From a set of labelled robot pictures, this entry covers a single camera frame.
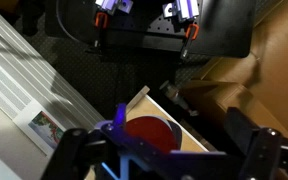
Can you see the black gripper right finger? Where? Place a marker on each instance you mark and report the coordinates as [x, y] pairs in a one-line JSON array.
[[262, 150]]

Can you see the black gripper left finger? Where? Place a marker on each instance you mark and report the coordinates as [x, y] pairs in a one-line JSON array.
[[67, 155]]

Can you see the red baseball cap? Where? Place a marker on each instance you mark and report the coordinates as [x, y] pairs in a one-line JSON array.
[[152, 131]]

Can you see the picture sticker on radiator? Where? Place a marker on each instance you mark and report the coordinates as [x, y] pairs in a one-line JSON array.
[[46, 130]]

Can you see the brown leather sofa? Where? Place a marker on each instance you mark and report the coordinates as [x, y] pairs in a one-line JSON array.
[[277, 66]]

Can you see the pull-out wooden shelf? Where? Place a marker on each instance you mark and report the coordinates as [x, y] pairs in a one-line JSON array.
[[144, 108]]

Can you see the black perforated robot table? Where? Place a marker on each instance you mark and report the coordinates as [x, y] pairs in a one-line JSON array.
[[217, 30]]

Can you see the orange black bar clamp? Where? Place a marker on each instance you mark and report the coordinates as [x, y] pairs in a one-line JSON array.
[[101, 25], [190, 36]]

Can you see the silver aluminium extrusion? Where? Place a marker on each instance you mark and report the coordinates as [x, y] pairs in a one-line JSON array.
[[114, 5], [182, 9]]

